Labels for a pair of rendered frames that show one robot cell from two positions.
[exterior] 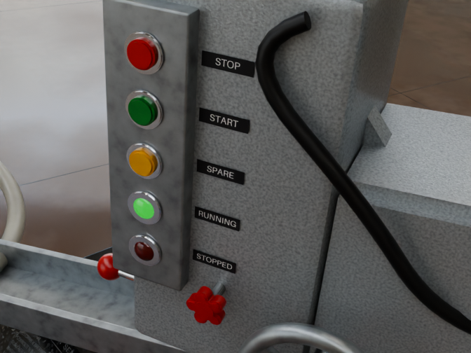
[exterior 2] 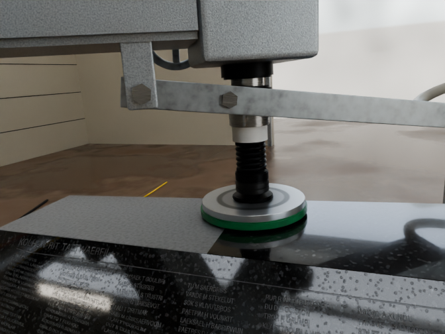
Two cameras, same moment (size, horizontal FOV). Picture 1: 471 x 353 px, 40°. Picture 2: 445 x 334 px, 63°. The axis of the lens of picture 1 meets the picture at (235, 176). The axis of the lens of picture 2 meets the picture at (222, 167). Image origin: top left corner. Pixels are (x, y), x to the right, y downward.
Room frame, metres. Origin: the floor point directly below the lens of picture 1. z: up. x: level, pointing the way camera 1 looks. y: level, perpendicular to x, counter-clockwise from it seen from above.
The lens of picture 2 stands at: (1.17, -0.45, 1.08)
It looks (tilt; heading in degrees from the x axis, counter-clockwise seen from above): 14 degrees down; 149
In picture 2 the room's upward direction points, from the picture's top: 4 degrees counter-clockwise
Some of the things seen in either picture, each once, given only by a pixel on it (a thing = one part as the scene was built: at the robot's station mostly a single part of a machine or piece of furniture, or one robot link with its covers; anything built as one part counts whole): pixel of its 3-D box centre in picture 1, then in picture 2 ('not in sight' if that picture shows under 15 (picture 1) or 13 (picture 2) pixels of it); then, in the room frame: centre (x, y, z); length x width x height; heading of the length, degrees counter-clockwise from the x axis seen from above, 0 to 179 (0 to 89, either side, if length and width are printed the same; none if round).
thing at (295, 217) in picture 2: not in sight; (253, 201); (0.58, -0.03, 0.83); 0.22 x 0.22 x 0.04
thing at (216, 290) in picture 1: (212, 297); not in sight; (0.47, 0.01, 1.22); 0.04 x 0.04 x 0.04; 69
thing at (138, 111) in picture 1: (143, 110); not in sight; (0.49, 0.08, 1.40); 0.03 x 0.01 x 0.03; 69
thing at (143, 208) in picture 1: (144, 207); not in sight; (0.49, 0.08, 1.30); 0.02 x 0.01 x 0.02; 69
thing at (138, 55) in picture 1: (142, 53); not in sight; (0.49, 0.08, 1.45); 0.03 x 0.01 x 0.03; 69
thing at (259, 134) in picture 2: not in sight; (249, 130); (0.58, -0.03, 0.97); 0.07 x 0.07 x 0.04
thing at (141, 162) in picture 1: (143, 161); not in sight; (0.49, 0.08, 1.35); 0.03 x 0.01 x 0.03; 69
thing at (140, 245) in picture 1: (145, 249); not in sight; (0.49, 0.08, 1.25); 0.02 x 0.01 x 0.02; 69
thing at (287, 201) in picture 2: not in sight; (253, 199); (0.58, -0.03, 0.83); 0.21 x 0.21 x 0.01
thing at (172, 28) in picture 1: (152, 153); not in sight; (0.50, 0.08, 1.35); 0.08 x 0.03 x 0.28; 69
